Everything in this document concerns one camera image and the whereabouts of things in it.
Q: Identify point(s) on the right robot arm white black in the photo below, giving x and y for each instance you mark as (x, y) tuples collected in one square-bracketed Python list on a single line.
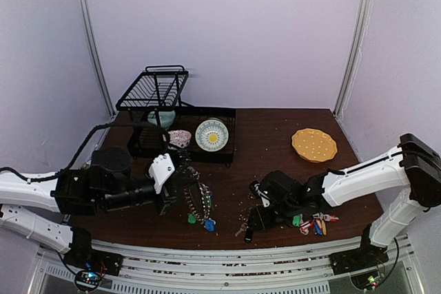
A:
[(412, 166)]

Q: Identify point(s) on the blue yellow patterned plate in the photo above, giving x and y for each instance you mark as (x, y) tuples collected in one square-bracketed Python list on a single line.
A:
[(212, 135)]

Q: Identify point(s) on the red key tag in pile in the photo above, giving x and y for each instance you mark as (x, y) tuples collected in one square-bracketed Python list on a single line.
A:
[(305, 227)]

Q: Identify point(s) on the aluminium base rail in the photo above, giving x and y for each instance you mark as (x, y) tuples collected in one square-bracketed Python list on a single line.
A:
[(291, 269)]

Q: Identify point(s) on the right aluminium frame post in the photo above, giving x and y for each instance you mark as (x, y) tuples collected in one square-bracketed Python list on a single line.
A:
[(353, 57)]

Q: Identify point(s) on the teal ceramic bowl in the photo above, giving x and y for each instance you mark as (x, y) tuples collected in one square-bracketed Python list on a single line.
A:
[(164, 119)]

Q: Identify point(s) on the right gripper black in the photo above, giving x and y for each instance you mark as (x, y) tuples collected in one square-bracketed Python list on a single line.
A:
[(260, 217)]

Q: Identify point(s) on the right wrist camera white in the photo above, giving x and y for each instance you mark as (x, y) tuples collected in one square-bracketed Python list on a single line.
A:
[(255, 189)]

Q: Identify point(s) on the left circuit board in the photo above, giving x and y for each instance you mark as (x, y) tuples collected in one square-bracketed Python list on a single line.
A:
[(87, 280)]

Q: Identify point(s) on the yellow dotted plate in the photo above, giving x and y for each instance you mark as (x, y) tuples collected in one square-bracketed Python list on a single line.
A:
[(314, 145)]

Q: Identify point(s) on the blue key tag on disc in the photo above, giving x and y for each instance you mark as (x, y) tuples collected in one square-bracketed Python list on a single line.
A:
[(210, 225)]

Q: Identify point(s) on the green key tag in pile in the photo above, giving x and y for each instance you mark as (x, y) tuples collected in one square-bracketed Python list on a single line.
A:
[(297, 220)]

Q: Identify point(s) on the circuit board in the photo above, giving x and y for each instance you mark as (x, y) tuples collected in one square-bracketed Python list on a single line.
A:
[(367, 281), (87, 280)]

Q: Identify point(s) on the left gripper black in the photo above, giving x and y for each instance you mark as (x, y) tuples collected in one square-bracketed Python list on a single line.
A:
[(173, 184)]

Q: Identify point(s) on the yellow key tag in pile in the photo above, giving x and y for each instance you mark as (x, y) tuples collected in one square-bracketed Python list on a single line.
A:
[(323, 227)]

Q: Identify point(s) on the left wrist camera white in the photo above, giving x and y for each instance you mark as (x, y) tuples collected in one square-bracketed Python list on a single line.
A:
[(160, 170)]

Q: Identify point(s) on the red headed silver key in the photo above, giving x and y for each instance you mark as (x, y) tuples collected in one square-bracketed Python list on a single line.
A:
[(330, 218)]

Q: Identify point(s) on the green key tag on disc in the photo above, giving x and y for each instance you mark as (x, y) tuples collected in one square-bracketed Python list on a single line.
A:
[(191, 219)]

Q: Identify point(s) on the pink patterned bowl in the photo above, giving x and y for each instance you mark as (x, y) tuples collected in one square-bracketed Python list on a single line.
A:
[(179, 139)]

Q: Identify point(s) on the right circuit board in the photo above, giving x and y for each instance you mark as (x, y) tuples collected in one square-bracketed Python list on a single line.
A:
[(367, 281)]

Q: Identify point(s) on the black keyring disc with rings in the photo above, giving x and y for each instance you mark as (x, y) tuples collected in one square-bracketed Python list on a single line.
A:
[(199, 200)]

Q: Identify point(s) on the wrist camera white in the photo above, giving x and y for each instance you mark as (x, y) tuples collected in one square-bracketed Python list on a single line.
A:
[(160, 170), (255, 189)]

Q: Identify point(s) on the silver key with black head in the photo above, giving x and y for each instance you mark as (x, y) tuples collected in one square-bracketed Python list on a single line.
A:
[(241, 230)]

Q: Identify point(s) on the black wire dish rack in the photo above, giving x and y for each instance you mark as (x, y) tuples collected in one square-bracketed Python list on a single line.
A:
[(159, 88)]

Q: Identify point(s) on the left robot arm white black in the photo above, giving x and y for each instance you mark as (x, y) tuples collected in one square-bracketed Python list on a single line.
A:
[(106, 184)]

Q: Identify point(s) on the aluminium frame post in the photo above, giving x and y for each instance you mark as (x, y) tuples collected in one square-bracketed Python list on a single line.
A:
[(353, 57), (94, 55)]

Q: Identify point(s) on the left aluminium frame post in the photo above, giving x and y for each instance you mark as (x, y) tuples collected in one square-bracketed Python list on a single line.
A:
[(94, 55)]

